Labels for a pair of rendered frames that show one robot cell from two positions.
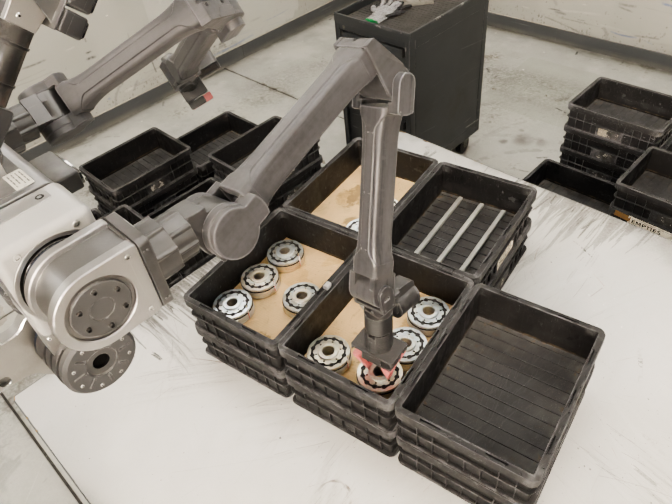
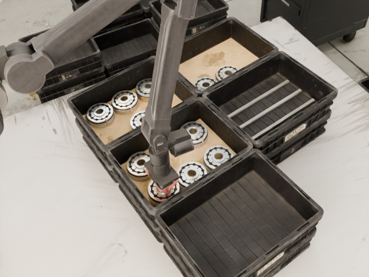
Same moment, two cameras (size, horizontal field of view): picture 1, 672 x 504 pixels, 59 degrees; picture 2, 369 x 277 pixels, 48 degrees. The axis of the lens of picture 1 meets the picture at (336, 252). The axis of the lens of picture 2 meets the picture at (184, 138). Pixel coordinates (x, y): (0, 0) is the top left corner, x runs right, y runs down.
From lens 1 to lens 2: 0.39 m
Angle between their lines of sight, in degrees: 15
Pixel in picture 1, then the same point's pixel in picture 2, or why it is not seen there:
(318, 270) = not seen: hidden behind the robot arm
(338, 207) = (200, 64)
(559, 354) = (294, 215)
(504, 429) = (228, 252)
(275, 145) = (70, 22)
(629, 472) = not seen: outside the picture
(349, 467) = (133, 239)
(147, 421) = (32, 170)
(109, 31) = not seen: outside the picture
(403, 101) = (184, 8)
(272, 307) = (124, 122)
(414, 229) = (243, 95)
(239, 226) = (27, 72)
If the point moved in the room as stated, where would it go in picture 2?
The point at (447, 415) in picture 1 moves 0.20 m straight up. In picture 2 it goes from (196, 230) to (193, 196)
